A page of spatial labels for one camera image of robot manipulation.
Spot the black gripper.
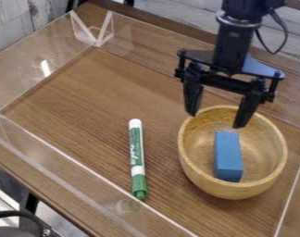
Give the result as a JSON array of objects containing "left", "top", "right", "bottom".
[{"left": 176, "top": 18, "right": 285, "bottom": 129}]

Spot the blue rectangular block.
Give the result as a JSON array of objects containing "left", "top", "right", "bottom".
[{"left": 214, "top": 131, "right": 244, "bottom": 182}]

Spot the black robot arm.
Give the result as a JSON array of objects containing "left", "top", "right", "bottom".
[{"left": 176, "top": 0, "right": 288, "bottom": 129}]

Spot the brown wooden bowl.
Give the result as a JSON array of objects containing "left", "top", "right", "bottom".
[{"left": 177, "top": 106, "right": 288, "bottom": 200}]

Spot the green white marker pen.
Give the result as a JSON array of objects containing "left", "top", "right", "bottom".
[{"left": 129, "top": 118, "right": 149, "bottom": 200}]

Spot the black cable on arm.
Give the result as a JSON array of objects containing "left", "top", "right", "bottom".
[{"left": 253, "top": 8, "right": 292, "bottom": 56}]

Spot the clear acrylic tray wall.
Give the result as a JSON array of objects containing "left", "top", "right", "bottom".
[{"left": 0, "top": 6, "right": 300, "bottom": 237}]

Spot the black metal table frame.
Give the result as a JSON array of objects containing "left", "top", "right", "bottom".
[{"left": 21, "top": 192, "right": 55, "bottom": 237}]

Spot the black cable lower left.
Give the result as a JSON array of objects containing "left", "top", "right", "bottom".
[{"left": 0, "top": 210, "right": 42, "bottom": 237}]

